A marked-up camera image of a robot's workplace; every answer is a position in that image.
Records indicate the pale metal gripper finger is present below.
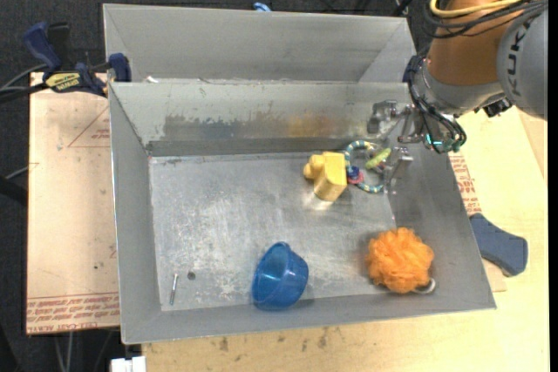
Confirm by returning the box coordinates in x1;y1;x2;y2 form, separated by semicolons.
383;145;415;194
366;99;399;135

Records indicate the yellow plastic toy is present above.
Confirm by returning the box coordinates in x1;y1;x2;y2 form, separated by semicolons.
303;151;350;202

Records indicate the orange mesh bath sponge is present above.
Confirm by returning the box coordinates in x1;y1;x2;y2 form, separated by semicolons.
364;227;438;296

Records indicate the grey metal bin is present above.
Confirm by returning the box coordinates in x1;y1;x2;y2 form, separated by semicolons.
102;3;498;346

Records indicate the blue plastic bowl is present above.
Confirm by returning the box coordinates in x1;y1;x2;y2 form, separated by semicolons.
251;240;310;312

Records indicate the brown cardboard board, red print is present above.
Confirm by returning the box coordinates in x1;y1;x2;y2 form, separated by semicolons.
25;71;509;336

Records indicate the multicoloured ring rattle toy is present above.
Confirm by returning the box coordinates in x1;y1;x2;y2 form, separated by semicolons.
343;139;393;194

